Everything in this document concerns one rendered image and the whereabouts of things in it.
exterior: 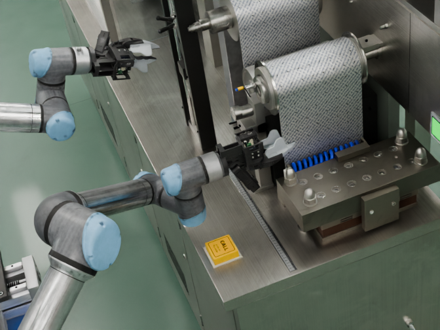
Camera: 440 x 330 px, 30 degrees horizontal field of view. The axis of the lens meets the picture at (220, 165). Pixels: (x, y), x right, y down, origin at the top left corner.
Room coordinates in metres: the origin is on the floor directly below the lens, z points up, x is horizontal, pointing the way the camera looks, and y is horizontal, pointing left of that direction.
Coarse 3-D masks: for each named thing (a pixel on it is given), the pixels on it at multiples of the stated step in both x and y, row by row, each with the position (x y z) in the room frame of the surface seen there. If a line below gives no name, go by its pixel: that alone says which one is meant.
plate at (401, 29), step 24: (336, 0) 2.05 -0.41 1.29; (360, 0) 1.91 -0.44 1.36; (384, 0) 1.79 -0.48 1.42; (336, 24) 2.06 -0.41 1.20; (360, 24) 1.92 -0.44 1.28; (384, 24) 1.79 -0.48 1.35; (408, 24) 1.68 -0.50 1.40; (384, 48) 1.79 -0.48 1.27; (408, 48) 1.68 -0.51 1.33; (432, 48) 1.58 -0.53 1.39; (384, 72) 1.79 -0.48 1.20; (408, 72) 1.68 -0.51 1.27; (432, 72) 1.57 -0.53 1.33; (408, 96) 1.67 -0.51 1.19; (432, 96) 1.57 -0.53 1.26
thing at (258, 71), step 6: (360, 54) 1.76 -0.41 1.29; (360, 60) 1.75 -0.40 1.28; (258, 72) 1.76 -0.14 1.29; (264, 72) 1.73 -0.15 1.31; (264, 78) 1.72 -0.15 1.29; (270, 84) 1.70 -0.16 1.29; (270, 90) 1.69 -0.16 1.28; (270, 96) 1.69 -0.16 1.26; (270, 102) 1.69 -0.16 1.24; (270, 108) 1.70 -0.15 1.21
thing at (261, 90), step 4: (256, 76) 1.75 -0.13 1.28; (260, 76) 1.74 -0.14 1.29; (256, 80) 1.74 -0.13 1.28; (260, 80) 1.73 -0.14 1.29; (256, 84) 1.75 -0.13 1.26; (260, 84) 1.72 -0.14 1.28; (264, 84) 1.71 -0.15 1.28; (256, 88) 1.75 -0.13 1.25; (260, 88) 1.72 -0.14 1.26; (264, 88) 1.71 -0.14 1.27; (256, 92) 1.75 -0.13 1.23; (260, 92) 1.72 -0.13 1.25; (264, 92) 1.70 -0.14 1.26; (260, 96) 1.73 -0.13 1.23; (264, 96) 1.70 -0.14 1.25; (268, 96) 1.70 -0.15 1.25; (260, 100) 1.73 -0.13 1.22; (264, 100) 1.70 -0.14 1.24; (268, 100) 1.70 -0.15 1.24
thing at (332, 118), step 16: (320, 96) 1.71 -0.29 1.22; (336, 96) 1.72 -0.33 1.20; (352, 96) 1.73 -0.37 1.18; (288, 112) 1.69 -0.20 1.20; (304, 112) 1.70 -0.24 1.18; (320, 112) 1.71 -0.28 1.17; (336, 112) 1.72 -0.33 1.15; (352, 112) 1.73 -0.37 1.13; (288, 128) 1.68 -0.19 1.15; (304, 128) 1.70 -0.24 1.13; (320, 128) 1.71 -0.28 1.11; (336, 128) 1.72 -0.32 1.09; (352, 128) 1.73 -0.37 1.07; (304, 144) 1.69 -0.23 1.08; (320, 144) 1.71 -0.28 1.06; (336, 144) 1.72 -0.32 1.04; (288, 160) 1.68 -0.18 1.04
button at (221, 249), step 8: (216, 240) 1.55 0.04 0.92; (224, 240) 1.54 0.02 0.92; (208, 248) 1.53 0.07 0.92; (216, 248) 1.52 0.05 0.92; (224, 248) 1.52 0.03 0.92; (232, 248) 1.51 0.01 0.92; (216, 256) 1.49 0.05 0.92; (224, 256) 1.49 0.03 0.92; (232, 256) 1.50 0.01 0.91; (216, 264) 1.48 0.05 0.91
